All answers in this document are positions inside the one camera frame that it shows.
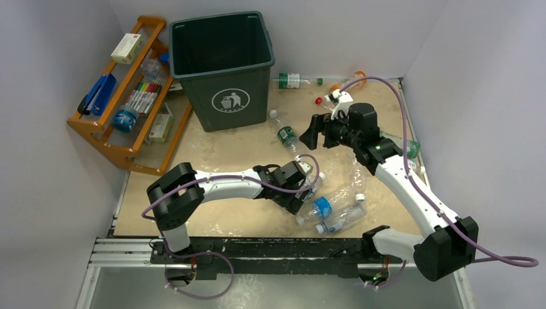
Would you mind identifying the blue tape roll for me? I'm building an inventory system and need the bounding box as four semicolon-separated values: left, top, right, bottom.
111;105;139;133

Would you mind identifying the green white staples box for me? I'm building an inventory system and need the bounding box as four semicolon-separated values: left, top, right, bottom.
148;113;174;143

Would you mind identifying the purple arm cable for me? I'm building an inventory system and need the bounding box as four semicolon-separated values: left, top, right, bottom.
141;153;321;299
339;77;539;291

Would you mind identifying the white red small box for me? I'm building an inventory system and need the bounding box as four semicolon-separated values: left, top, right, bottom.
111;33;142;64

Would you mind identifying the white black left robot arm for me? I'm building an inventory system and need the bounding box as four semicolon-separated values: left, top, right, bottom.
146;161;314;263

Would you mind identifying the blue white label bottle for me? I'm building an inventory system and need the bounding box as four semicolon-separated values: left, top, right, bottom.
315;201;367;235

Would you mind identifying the orange drink bottle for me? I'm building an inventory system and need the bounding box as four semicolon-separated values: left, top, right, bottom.
328;71;366;94

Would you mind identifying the dark green label bottle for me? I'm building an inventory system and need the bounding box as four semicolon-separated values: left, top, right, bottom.
268;109;301;158

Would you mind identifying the orange wooden shelf rack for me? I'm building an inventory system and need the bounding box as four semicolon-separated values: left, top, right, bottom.
67;15;192;175

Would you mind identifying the clear plastic cup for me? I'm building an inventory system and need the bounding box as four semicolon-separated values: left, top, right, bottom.
140;59;163;80

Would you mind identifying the white cap clear water bottle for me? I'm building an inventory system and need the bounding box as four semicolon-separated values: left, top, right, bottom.
296;172;326;202

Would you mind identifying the green white label bottle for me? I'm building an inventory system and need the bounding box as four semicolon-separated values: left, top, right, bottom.
272;73;323;89

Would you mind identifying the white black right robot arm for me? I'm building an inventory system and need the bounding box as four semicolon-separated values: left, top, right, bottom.
299;103;478;282

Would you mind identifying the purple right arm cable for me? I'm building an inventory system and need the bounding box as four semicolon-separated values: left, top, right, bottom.
339;77;539;291

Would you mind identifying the blue label water bottle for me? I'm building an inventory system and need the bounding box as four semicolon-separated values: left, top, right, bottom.
296;185;355;226

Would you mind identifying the coloured marker set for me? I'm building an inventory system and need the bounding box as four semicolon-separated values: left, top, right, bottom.
126;82;162;115

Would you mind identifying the dark green trash bin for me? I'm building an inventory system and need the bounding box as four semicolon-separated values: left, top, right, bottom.
169;11;276;132

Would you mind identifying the crushed clear unlabelled bottle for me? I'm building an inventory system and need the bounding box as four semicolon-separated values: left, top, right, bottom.
348;151;366;202

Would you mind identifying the light label bottle by wall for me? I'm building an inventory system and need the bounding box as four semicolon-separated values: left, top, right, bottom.
408;159;426;175

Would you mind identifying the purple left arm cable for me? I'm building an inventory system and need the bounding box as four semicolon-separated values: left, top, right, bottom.
141;153;321;299

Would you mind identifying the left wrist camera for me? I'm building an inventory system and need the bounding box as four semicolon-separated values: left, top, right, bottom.
294;155;315;178

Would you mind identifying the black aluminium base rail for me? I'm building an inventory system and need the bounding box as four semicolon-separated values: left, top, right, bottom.
87;236;428;283

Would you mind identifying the blue stapler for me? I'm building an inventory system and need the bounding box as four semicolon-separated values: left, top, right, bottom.
77;73;117;116

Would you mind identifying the green bottle by wall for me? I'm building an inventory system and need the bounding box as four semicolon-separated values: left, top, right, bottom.
382;132;421;159

